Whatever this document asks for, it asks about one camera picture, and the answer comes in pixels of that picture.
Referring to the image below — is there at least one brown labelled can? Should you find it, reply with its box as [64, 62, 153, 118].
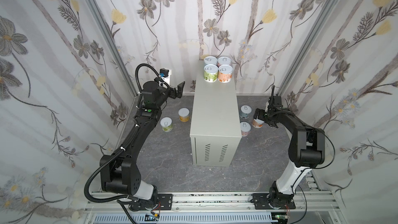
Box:
[218, 65, 233, 83]

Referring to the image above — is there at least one teal labelled can right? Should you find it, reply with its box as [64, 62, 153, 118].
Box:
[239, 105, 252, 119]

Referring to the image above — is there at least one blue labelled can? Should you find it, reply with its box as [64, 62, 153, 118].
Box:
[204, 56, 218, 66]

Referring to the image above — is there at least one white slotted cable duct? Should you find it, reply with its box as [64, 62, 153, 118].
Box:
[93, 213, 279, 224]

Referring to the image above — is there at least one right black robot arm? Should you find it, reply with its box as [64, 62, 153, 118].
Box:
[251, 86, 336, 210]

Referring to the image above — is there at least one pink labelled can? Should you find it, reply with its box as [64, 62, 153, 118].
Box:
[217, 57, 232, 67]

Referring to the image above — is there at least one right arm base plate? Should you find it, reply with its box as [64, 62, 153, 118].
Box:
[250, 193, 296, 211]

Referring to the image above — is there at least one grey metal cabinet counter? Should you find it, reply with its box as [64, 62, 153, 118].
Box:
[190, 61, 241, 167]

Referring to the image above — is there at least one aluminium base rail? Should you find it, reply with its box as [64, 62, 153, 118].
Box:
[83, 174, 340, 215]

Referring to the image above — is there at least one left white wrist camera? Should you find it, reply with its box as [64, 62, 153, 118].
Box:
[159, 68, 172, 85]

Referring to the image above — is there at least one green white labelled can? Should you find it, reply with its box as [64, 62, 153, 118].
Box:
[204, 64, 219, 83]

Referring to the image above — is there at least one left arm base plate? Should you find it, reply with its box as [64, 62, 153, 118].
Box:
[129, 194, 173, 212]

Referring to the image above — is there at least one orange yellow labelled can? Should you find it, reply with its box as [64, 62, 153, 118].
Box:
[178, 108, 190, 122]

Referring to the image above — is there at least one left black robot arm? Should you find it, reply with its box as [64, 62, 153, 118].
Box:
[84, 63, 185, 211]

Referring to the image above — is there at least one pink white can right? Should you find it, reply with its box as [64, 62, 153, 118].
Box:
[240, 121, 251, 137]

